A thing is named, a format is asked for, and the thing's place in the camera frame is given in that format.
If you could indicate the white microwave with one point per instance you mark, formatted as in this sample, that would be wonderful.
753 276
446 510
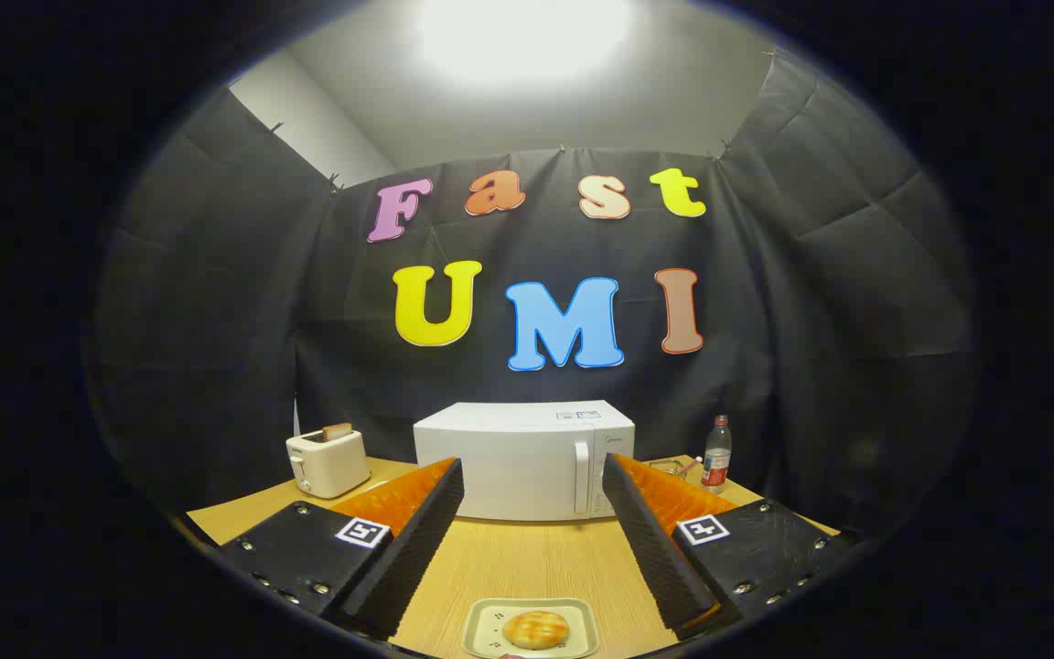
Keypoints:
518 458

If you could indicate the red white striped straw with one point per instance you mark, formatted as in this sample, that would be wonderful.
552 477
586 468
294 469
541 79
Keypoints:
692 465

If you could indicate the toast slice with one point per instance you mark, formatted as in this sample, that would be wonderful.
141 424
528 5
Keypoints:
338 430

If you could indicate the white toaster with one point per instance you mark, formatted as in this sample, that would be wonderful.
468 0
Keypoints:
330 467

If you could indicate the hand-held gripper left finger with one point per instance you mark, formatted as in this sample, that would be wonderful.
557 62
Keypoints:
413 540

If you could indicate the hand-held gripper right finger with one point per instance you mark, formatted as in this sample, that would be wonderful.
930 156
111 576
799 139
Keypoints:
650 540

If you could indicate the golden bread bun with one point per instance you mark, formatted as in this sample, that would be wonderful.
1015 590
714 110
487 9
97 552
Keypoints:
536 630

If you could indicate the cream square plate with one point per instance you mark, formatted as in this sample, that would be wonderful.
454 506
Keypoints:
483 631

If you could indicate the clear plastic water bottle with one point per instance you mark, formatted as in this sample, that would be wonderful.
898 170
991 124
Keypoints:
716 458

